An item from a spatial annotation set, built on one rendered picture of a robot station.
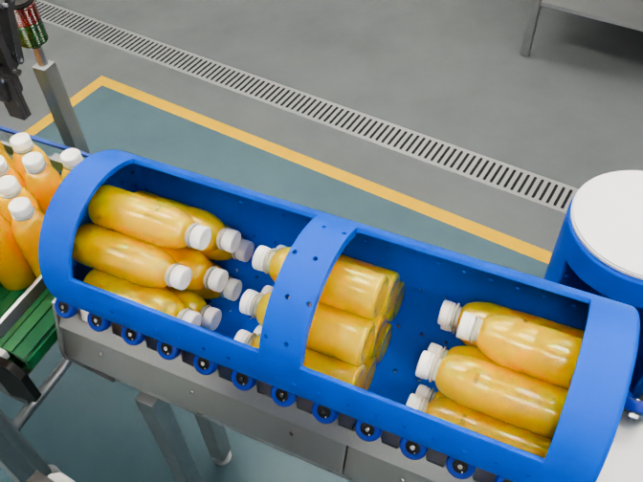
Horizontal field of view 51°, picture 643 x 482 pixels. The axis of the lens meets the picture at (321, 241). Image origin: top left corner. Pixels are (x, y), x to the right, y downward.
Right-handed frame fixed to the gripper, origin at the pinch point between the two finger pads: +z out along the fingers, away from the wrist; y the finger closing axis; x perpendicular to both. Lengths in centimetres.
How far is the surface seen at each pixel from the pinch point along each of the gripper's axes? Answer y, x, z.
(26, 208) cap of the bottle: 0.8, -8.9, 26.5
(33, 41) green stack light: -35, -35, 19
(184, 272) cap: 3.9, 27.1, 23.8
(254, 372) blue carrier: 13, 44, 29
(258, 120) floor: -156, -58, 137
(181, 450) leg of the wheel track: 6, 10, 101
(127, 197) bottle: -2.0, 13.9, 17.6
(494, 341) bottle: 1, 75, 19
